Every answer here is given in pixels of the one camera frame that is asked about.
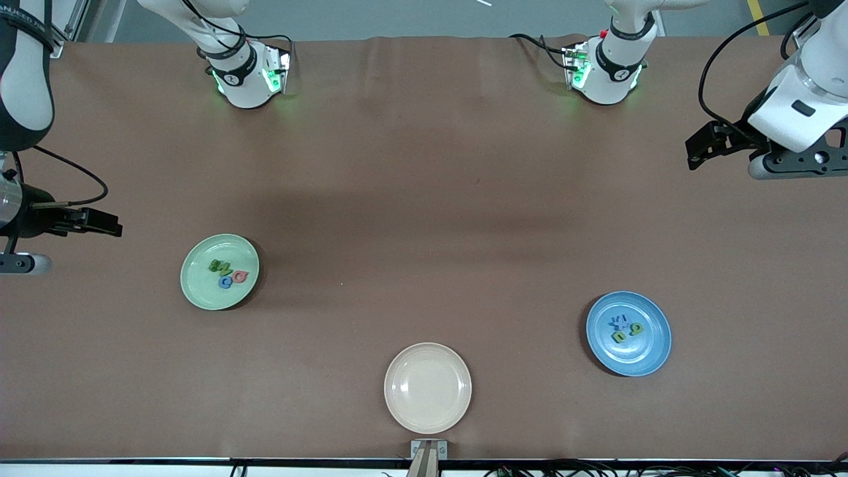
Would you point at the green letter N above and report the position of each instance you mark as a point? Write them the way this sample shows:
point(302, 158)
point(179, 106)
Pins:
point(226, 270)

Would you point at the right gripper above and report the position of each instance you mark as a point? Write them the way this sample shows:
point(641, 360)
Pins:
point(33, 213)

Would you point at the blue letter x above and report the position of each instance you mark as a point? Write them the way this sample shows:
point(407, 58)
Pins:
point(623, 319)

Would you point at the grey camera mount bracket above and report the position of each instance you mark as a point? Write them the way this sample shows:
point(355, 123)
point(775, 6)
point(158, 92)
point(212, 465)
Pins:
point(428, 452)

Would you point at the green letter u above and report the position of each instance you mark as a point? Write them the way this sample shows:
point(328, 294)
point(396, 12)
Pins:
point(619, 336)

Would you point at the brown table cover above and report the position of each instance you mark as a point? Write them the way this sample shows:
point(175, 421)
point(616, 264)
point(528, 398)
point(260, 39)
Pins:
point(424, 199)

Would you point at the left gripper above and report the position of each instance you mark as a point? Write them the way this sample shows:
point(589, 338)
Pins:
point(731, 133)

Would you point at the red letter Q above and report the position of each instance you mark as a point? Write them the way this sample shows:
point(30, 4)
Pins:
point(240, 276)

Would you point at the green letter g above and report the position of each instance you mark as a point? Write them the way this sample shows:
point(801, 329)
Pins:
point(636, 328)

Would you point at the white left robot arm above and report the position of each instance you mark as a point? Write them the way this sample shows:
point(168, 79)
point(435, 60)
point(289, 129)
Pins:
point(616, 66)

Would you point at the blue plate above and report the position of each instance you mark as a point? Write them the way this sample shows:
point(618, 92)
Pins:
point(629, 358)

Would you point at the dark green foam letter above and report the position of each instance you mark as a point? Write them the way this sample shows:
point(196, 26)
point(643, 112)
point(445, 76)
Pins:
point(214, 266)

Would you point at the cream plate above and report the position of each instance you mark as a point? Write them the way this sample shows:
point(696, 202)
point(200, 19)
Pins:
point(427, 387)

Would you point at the green plate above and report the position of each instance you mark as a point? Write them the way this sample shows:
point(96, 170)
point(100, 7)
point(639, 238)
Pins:
point(202, 295)

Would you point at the aluminium frame profile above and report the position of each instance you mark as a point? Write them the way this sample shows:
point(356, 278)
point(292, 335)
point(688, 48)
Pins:
point(73, 16)

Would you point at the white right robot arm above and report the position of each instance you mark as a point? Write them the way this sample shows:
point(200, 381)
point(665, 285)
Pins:
point(242, 73)

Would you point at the blue letter C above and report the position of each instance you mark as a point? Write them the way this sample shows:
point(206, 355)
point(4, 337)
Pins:
point(226, 282)

